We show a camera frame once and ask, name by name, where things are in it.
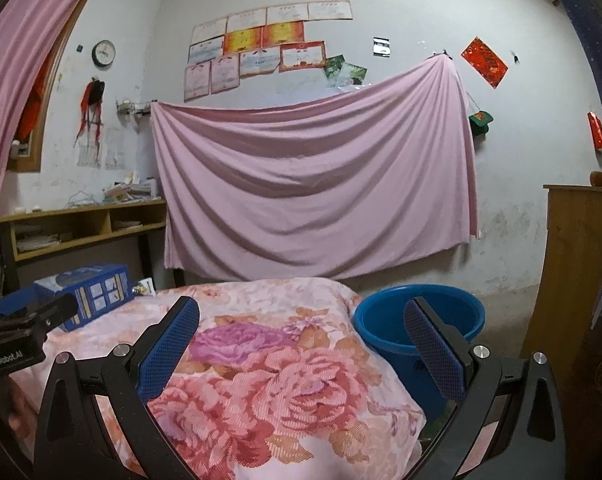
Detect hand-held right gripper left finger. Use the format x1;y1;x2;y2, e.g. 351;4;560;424
33;296;202;480

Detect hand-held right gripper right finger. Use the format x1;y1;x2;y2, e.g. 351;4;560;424
403;297;566;480

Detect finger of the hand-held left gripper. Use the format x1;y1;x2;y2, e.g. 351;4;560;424
23;292;79;333
0;287;38;328

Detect blue plastic bucket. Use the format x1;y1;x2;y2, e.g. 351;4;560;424
353;284;486;421

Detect blue cardboard box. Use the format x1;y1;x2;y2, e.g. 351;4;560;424
33;263;136;332

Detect wooden shelf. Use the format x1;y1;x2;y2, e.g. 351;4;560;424
0;198;168;262

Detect pink floral blanket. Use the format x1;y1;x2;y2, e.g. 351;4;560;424
11;277;426;480

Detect stack of books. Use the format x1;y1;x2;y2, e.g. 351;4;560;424
102;175;159;203

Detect wooden cabinet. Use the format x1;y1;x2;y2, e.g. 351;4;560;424
523;184;602;361

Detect red cloth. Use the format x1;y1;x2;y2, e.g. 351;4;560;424
20;57;49;138

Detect pink hanging sheet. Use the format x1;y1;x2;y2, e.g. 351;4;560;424
150;52;482;281

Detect red black tassel ornament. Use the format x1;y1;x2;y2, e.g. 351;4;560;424
73;77;106;148

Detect green cap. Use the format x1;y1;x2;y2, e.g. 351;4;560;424
469;111;495;136

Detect pink curtain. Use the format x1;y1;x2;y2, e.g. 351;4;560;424
0;0;114;281

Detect red hanging ornament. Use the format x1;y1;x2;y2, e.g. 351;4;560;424
587;111;602;152

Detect green photo print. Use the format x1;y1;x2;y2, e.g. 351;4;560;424
338;61;368;88
325;55;346;83

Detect blue patterned curtain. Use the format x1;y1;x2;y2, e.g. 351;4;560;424
533;0;602;480

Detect wooden window frame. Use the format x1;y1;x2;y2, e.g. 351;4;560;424
6;10;89;172

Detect white wall papers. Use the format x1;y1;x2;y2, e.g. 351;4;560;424
77;127;126;170

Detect metal wall rack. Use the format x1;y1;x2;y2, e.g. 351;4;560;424
116;99;154;118

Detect round wall clock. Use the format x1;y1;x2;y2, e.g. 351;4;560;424
91;40;116;67

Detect red paper wall poster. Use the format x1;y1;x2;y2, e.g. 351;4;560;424
461;36;510;90

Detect group of wall certificates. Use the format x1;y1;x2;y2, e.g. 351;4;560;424
183;0;354;102

